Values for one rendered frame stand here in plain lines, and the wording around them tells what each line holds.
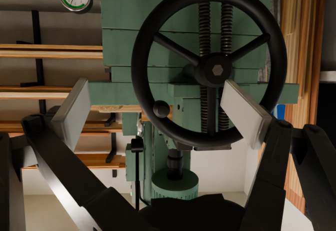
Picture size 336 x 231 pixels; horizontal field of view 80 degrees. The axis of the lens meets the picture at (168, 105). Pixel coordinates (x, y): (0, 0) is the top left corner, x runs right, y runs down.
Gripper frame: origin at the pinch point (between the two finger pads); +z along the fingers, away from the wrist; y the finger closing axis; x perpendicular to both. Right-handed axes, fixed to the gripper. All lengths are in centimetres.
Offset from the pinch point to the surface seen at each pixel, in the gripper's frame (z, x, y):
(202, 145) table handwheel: 11.1, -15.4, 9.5
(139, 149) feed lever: 48, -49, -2
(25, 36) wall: 297, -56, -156
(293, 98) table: 31, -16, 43
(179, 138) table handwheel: 11.6, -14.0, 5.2
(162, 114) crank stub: 8.3, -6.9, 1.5
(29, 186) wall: 220, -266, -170
